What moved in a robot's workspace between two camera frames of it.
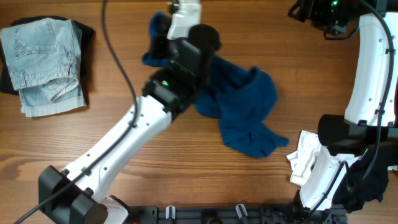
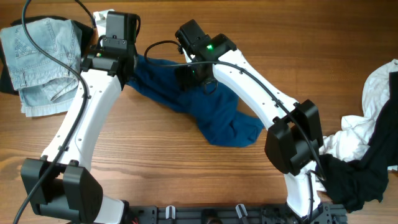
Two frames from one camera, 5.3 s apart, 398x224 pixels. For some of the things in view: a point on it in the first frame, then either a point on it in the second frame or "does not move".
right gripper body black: [315, 10] -> [189, 76]
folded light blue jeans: [43, 57] does not move
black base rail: [237, 214] does not move
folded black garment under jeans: [86, 37] does not move
